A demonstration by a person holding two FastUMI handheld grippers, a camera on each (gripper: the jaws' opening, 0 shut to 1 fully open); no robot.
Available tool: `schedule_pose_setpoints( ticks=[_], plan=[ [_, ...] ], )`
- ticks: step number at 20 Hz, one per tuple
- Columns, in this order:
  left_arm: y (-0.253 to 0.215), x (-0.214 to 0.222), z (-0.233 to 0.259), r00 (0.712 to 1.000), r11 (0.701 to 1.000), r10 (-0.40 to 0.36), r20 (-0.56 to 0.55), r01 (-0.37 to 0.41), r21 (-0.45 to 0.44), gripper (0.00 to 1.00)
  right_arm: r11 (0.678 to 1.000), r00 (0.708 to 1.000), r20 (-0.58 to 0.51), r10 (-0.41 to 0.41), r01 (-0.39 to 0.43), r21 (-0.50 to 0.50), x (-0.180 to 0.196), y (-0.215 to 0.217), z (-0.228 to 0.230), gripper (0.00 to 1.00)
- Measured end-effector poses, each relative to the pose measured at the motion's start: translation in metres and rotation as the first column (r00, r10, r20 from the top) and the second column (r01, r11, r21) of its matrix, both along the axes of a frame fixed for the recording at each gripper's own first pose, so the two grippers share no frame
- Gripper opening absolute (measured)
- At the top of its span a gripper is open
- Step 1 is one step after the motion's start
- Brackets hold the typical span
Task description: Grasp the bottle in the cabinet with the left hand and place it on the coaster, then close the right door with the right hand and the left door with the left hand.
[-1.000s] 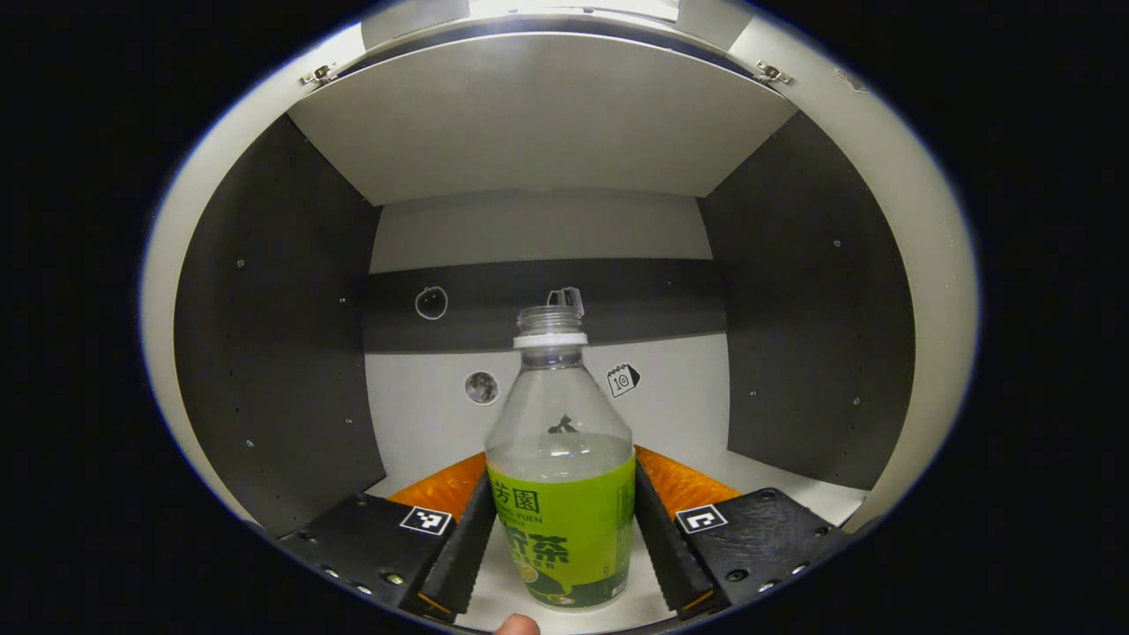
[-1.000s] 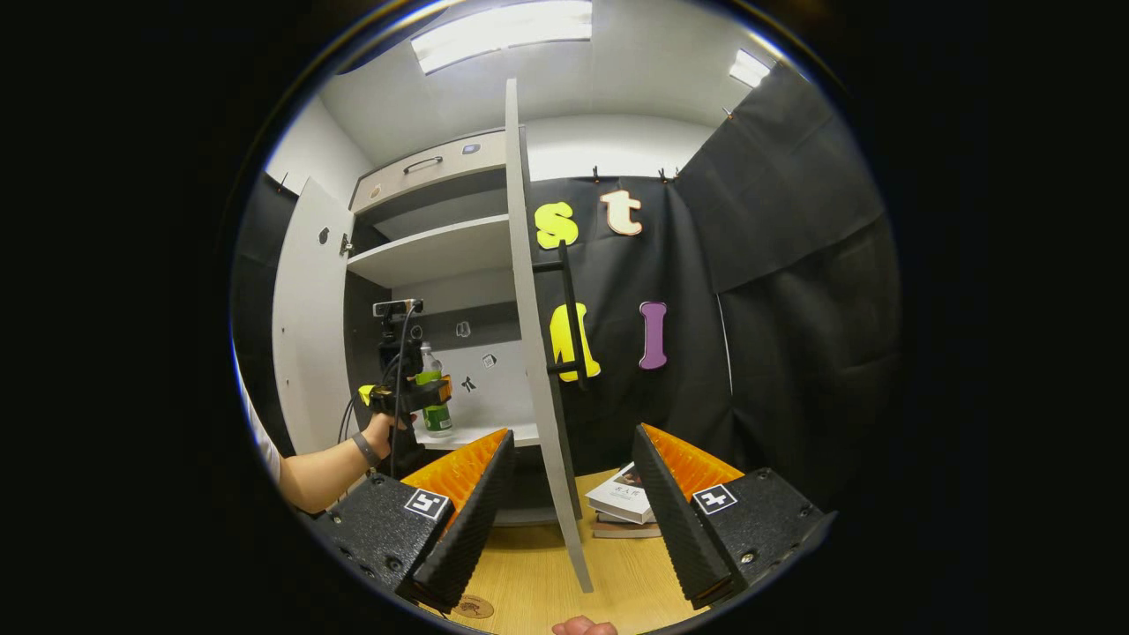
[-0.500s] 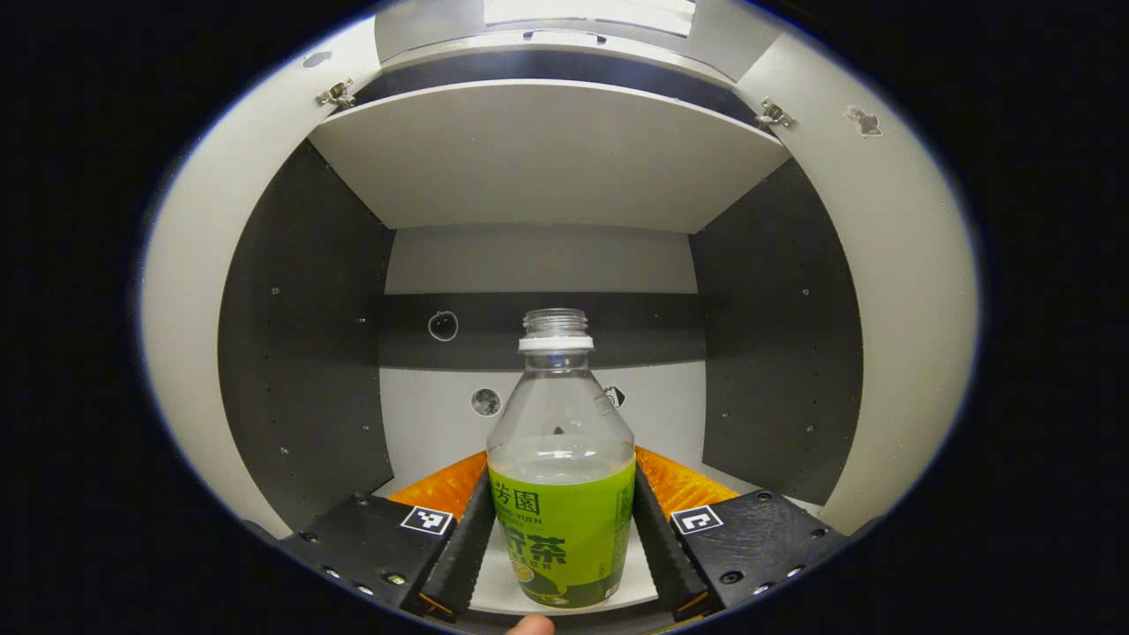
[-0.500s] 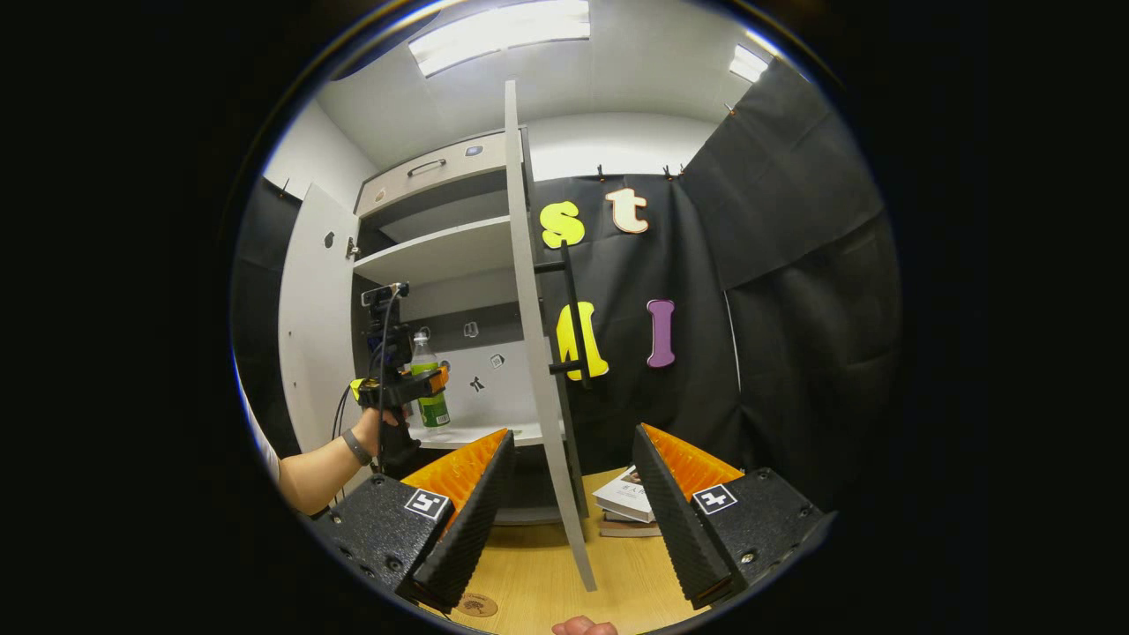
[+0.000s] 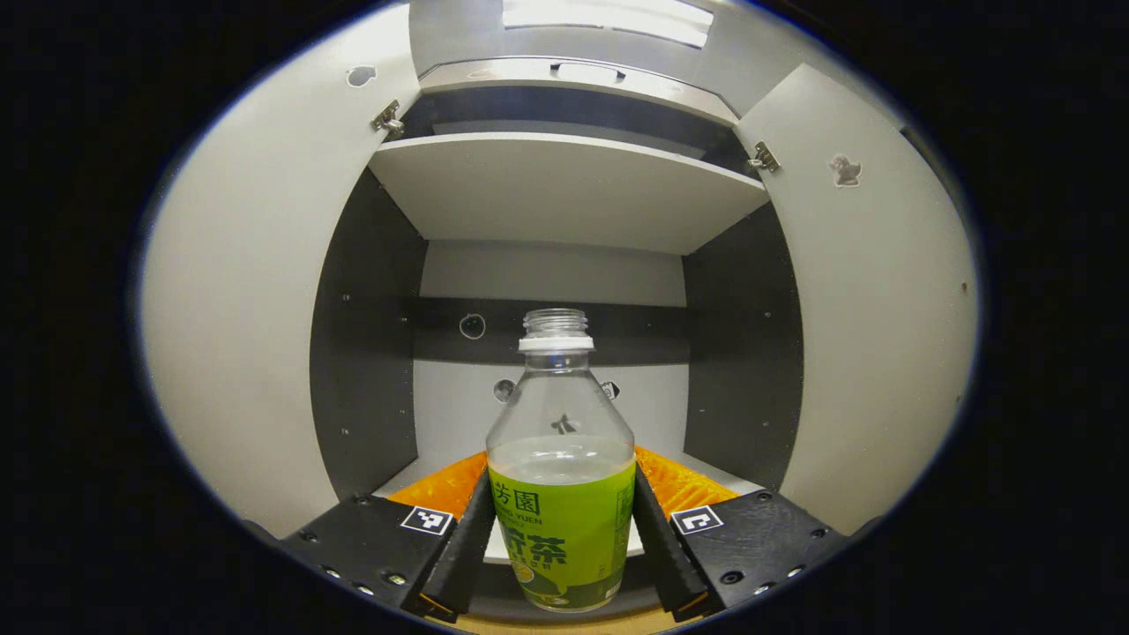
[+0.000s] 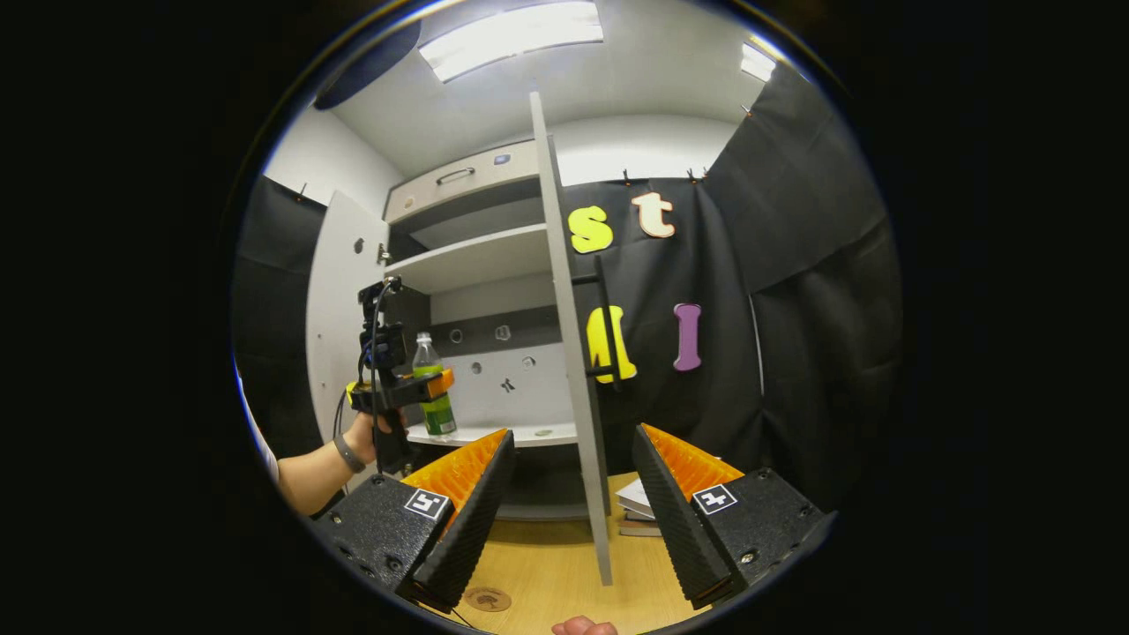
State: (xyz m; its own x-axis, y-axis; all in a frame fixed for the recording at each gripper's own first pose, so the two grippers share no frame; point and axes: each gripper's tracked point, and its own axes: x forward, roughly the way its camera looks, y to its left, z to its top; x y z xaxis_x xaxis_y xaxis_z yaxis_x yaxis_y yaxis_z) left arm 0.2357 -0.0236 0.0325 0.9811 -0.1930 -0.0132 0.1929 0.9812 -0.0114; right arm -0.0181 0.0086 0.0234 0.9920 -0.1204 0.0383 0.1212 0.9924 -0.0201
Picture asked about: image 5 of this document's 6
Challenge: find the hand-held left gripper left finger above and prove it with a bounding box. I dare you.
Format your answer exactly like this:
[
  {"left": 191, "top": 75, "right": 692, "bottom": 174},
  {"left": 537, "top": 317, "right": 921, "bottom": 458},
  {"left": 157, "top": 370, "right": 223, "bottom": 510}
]
[{"left": 280, "top": 452, "right": 497, "bottom": 624}]

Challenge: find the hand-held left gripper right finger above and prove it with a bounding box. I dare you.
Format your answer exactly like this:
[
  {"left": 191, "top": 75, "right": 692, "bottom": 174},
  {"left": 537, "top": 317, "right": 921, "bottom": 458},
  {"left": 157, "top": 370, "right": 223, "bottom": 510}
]
[{"left": 633, "top": 445, "right": 852, "bottom": 623}]

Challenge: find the green label bottle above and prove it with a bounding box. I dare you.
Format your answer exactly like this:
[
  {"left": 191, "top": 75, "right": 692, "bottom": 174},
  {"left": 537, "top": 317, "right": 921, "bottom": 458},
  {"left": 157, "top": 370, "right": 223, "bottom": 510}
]
[{"left": 485, "top": 308, "right": 638, "bottom": 614}]

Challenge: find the grey cabinet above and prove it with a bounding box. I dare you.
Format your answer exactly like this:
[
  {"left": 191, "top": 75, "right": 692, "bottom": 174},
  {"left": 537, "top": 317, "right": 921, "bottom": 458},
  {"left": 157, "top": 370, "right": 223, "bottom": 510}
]
[{"left": 309, "top": 55, "right": 805, "bottom": 618}]

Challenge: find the grey cabinet door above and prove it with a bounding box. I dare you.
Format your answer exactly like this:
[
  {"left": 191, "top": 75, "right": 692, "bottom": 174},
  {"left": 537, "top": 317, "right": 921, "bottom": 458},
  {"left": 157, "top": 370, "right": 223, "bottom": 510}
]
[
  {"left": 734, "top": 62, "right": 980, "bottom": 537},
  {"left": 139, "top": 9, "right": 422, "bottom": 541}
]

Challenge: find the grey cabinet drawer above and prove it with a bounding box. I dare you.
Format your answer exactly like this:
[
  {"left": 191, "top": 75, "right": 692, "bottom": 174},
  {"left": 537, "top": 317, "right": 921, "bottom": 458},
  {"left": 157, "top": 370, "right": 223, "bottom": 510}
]
[{"left": 417, "top": 56, "right": 740, "bottom": 126}]

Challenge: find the large ceiling light panel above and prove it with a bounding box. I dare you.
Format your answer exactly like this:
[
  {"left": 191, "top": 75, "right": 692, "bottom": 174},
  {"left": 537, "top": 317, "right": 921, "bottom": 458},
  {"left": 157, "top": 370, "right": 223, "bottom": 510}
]
[{"left": 503, "top": 0, "right": 715, "bottom": 48}]

